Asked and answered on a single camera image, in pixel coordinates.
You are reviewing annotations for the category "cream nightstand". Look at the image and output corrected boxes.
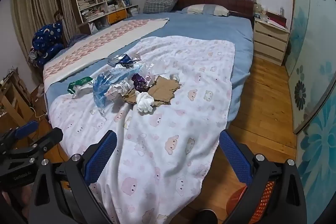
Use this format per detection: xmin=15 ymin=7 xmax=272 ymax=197
xmin=253 ymin=15 xmax=290 ymax=66

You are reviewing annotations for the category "wooden desk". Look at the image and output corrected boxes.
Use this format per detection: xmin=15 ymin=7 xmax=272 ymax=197
xmin=0 ymin=68 xmax=34 ymax=132

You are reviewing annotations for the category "pink patterned blanket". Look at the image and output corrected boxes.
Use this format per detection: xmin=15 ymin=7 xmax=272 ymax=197
xmin=43 ymin=18 xmax=170 ymax=80

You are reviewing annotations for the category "white cartoon print blanket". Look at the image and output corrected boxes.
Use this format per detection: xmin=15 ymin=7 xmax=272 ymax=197
xmin=49 ymin=36 xmax=235 ymax=224

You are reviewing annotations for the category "white paper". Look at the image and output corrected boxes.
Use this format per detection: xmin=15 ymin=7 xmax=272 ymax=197
xmin=106 ymin=81 xmax=132 ymax=99

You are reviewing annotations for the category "grey checked pillow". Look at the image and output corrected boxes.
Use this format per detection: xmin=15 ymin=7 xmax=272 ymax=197
xmin=142 ymin=0 xmax=181 ymax=14

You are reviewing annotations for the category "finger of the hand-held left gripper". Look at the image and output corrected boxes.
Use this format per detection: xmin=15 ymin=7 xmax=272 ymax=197
xmin=0 ymin=120 xmax=40 ymax=147
xmin=25 ymin=127 xmax=64 ymax=163

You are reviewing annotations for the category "bed with blue sheet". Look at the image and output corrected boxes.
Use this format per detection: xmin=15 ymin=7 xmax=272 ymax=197
xmin=42 ymin=11 xmax=254 ymax=224

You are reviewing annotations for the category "floral wardrobe door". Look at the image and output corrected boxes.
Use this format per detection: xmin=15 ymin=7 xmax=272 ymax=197
xmin=285 ymin=0 xmax=336 ymax=214

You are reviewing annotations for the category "brown cardboard piece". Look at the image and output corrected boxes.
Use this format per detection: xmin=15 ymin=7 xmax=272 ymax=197
xmin=122 ymin=76 xmax=182 ymax=107

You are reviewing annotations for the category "purple wrapper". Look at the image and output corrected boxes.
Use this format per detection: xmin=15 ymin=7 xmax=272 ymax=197
xmin=131 ymin=73 xmax=149 ymax=92

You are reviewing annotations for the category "large white tissue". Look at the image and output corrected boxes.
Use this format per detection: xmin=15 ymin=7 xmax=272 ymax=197
xmin=135 ymin=91 xmax=155 ymax=115

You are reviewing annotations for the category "crushed bottle with green label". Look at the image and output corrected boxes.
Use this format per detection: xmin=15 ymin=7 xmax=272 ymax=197
xmin=68 ymin=76 xmax=95 ymax=98

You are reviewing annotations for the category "clear blue plastic bag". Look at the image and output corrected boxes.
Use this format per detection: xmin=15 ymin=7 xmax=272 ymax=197
xmin=92 ymin=69 xmax=126 ymax=115

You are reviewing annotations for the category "beige and blue pillow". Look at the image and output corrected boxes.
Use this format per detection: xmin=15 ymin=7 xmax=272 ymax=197
xmin=181 ymin=4 xmax=230 ymax=17

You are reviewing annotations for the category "orange mesh basket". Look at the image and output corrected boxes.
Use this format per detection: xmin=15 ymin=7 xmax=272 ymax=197
xmin=227 ymin=179 xmax=279 ymax=224

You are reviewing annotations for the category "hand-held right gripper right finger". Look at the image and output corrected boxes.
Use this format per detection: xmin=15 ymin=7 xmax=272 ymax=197
xmin=219 ymin=130 xmax=307 ymax=224

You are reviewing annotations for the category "blue drink can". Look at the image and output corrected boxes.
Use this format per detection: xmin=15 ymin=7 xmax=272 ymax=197
xmin=108 ymin=53 xmax=132 ymax=67

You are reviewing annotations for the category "black shoe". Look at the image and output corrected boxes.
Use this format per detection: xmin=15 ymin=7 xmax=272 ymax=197
xmin=197 ymin=210 xmax=218 ymax=224

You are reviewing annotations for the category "navy moon print blanket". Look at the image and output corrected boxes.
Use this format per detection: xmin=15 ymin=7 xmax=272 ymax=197
xmin=28 ymin=21 xmax=65 ymax=68

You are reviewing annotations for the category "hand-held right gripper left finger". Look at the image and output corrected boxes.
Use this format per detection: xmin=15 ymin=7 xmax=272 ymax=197
xmin=28 ymin=130 xmax=124 ymax=224

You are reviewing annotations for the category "red box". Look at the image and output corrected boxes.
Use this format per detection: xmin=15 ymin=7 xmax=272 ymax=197
xmin=266 ymin=13 xmax=287 ymax=28

